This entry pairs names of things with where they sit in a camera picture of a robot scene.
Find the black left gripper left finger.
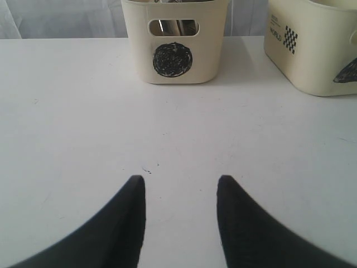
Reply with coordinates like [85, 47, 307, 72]
[14, 175, 146, 267]

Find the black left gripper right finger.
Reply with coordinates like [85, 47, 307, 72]
[217, 175, 352, 267]

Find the steel mug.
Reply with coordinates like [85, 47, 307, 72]
[158, 20, 199, 36]

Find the cream bin with circle mark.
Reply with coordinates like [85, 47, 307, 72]
[122, 1, 229, 84]

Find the cream bin with triangle mark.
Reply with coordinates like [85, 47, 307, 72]
[264, 1, 356, 96]

